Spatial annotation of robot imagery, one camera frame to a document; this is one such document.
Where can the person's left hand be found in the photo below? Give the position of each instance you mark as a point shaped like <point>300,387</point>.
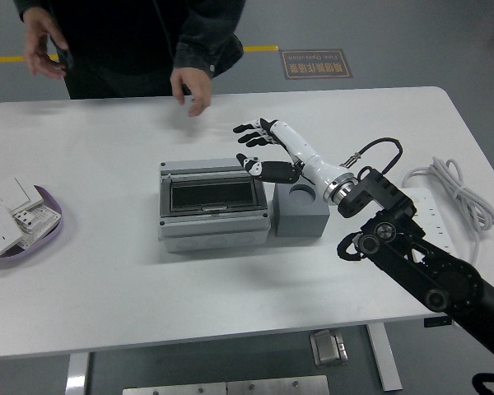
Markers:
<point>193,88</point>

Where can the person's right hand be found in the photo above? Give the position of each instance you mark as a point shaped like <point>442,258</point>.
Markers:
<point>39,41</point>

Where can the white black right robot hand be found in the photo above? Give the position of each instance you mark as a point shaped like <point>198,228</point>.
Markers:
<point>313,166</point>

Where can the black handheld device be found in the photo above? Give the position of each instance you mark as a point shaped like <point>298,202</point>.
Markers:
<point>66,55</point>

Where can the grey electrical box clear lid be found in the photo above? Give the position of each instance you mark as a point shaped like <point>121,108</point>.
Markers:
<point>214,230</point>

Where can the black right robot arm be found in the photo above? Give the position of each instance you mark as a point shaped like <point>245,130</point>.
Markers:
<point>436,267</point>

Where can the person's left forearm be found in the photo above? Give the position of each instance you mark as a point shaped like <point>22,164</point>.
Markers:
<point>208,41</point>

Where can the grey cube with round hole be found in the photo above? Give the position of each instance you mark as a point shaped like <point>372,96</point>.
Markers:
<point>300,222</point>

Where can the silver metal floor box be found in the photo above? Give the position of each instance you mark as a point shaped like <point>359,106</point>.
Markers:
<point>328,347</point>

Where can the yellow floor tape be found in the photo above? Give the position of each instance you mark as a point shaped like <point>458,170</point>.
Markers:
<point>263,48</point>

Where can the person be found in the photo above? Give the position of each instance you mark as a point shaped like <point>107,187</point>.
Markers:
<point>123,45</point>

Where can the brown floor sign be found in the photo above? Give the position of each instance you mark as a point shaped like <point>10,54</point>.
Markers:
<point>315,63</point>

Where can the white power strip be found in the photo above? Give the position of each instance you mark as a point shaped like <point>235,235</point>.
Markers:
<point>436,218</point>

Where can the white socket modules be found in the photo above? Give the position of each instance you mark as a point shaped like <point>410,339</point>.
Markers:
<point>35,220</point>

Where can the black table control panel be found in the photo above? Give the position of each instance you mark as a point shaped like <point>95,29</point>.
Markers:
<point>437,321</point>

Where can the purple oval tray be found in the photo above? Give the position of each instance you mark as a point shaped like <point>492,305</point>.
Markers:
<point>45,243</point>

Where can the white table leg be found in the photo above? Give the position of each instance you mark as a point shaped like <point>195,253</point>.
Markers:
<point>77,374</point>
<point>385,358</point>

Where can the white square switch plate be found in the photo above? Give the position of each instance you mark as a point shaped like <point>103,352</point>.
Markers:
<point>12,193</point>

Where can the grey metal base plate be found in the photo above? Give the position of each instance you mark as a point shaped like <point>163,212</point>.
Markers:
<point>230,387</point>

